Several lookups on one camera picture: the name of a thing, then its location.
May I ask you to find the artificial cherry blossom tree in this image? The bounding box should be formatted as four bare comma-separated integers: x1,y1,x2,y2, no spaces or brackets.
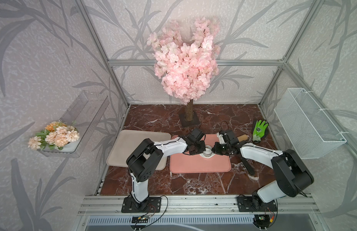
147,17,220,121

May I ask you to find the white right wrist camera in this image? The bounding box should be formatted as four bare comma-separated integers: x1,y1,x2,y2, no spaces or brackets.
216,133,226,144

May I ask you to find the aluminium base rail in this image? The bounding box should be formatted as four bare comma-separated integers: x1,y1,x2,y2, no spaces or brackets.
72,194,329,231

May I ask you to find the black metal tree base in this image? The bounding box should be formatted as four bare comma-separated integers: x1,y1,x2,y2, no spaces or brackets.
179,112,201,128

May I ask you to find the white dough ball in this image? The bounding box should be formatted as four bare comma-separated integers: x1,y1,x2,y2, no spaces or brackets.
200,145,215,159

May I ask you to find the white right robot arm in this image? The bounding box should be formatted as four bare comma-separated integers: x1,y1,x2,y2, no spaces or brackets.
212,130,314,207

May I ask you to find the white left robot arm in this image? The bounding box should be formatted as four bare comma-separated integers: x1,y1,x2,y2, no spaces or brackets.
126,129,206,207

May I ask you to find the clear plastic wall shelf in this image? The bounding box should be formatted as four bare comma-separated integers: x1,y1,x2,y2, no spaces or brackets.
39,90,110,158

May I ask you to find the pink silicone mat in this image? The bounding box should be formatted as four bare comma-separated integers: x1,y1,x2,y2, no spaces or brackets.
169,133,232,174

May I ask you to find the metal spatula black handle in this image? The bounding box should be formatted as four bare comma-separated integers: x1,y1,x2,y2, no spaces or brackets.
240,156,255,176

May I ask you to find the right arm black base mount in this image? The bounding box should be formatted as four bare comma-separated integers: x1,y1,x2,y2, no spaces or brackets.
237,195,278,213

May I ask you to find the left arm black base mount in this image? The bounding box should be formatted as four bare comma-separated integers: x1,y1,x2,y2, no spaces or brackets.
121,196,162,213

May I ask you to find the beige silicone mat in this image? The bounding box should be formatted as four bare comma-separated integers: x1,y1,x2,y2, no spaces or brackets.
106,130,171,167

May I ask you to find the green work glove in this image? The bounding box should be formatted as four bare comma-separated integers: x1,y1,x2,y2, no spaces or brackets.
252,120,269,143

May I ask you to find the white wire mesh basket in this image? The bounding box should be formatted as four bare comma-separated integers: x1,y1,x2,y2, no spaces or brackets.
274,88,347,159

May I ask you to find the wooden rolling pin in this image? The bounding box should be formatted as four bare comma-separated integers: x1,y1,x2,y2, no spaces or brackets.
237,134,249,142

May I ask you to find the peach artificial flower bouquet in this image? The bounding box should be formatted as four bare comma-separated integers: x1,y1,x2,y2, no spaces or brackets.
27,121,80,151

